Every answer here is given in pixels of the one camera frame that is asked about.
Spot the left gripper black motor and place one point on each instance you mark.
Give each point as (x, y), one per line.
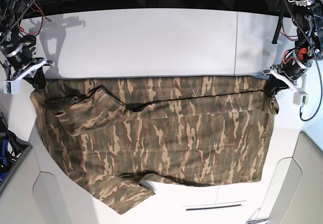
(294, 63)

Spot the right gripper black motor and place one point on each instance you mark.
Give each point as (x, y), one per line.
(20, 56)

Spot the camouflage T-shirt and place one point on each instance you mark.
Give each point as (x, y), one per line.
(111, 135)

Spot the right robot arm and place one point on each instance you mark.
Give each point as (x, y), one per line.
(133, 42)

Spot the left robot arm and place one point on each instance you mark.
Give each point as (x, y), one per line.
(306, 15)

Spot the blue and black bin items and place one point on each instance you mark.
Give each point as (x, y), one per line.
(13, 150)

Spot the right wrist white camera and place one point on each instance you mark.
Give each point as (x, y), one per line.
(11, 87)

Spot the wrist white camera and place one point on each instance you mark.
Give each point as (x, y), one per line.
(11, 87)
(299, 99)

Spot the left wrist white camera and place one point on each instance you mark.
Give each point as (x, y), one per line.
(299, 99)

